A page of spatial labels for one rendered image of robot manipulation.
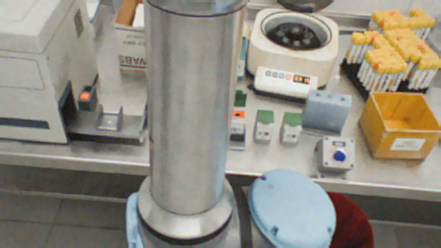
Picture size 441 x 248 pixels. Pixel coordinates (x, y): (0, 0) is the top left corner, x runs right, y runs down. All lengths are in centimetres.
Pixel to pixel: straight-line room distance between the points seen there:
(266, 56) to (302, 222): 67
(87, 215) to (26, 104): 106
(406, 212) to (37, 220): 152
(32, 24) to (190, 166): 53
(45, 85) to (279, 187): 54
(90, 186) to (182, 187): 128
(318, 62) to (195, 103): 79
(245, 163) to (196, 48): 66
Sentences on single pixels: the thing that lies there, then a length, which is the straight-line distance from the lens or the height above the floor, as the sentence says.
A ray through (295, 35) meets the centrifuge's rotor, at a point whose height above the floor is 99.
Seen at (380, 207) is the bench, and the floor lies 27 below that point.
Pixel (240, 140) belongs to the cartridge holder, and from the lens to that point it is 99.
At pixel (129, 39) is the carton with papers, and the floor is 98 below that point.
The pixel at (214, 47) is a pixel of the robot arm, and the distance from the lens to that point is 33.
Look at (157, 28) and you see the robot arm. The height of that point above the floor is 143.
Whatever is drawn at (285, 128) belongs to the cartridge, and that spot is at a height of 93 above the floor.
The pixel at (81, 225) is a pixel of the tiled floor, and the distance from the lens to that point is 194.
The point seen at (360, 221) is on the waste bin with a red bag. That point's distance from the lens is 152.
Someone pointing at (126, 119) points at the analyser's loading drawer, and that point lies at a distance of 100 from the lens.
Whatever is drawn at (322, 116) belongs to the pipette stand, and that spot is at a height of 93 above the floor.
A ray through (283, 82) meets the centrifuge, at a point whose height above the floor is 92.
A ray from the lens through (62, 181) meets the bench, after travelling 175.
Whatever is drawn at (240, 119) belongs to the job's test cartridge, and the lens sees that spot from 96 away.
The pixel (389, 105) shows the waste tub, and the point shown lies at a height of 93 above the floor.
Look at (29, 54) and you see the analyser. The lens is 87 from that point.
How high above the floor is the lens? 161
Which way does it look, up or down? 45 degrees down
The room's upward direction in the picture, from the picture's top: 6 degrees clockwise
